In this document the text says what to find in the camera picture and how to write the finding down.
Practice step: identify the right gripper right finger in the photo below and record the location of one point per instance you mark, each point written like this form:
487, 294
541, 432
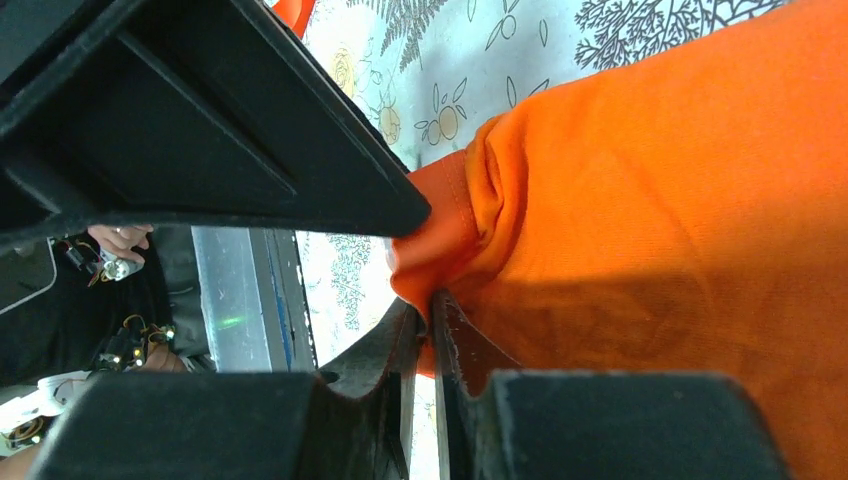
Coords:
464, 359

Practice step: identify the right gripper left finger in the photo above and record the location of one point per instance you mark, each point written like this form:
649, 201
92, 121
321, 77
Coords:
369, 425

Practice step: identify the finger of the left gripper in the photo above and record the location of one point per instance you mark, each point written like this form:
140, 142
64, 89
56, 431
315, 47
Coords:
208, 113

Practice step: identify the orange underwear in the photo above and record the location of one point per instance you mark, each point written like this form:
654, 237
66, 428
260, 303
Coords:
686, 212

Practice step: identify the person's hand in background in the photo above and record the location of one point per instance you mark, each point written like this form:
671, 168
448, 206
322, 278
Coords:
122, 242

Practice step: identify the small red block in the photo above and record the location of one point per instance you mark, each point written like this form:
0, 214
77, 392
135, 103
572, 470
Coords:
294, 13

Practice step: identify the floral tablecloth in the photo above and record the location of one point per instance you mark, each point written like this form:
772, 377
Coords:
427, 74

